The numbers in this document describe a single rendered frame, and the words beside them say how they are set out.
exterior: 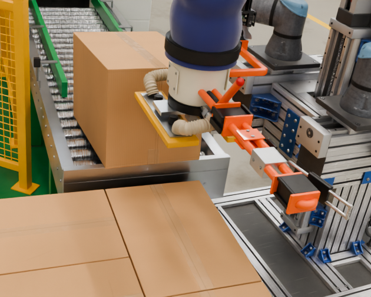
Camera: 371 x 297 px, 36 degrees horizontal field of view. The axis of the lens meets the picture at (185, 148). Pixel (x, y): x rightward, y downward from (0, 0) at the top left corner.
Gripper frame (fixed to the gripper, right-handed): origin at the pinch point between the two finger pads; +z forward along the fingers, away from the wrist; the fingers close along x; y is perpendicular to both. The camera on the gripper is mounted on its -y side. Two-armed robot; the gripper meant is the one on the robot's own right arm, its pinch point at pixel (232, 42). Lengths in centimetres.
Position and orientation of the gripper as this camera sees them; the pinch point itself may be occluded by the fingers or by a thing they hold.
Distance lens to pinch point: 210.7
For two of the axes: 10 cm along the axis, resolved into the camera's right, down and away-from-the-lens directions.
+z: -1.2, 8.5, 5.1
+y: 3.6, 5.1, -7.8
